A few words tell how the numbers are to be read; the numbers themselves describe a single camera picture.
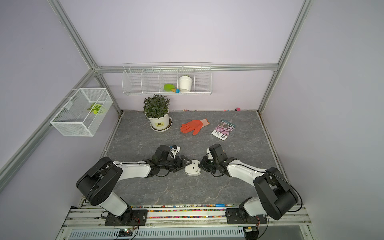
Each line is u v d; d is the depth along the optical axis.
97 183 0.47
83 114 0.82
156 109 0.96
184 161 0.81
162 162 0.72
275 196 0.43
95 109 0.81
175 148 0.86
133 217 0.72
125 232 0.71
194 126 1.12
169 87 0.99
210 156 0.80
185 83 0.91
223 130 1.08
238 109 1.24
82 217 0.76
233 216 0.74
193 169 0.86
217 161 0.69
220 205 0.78
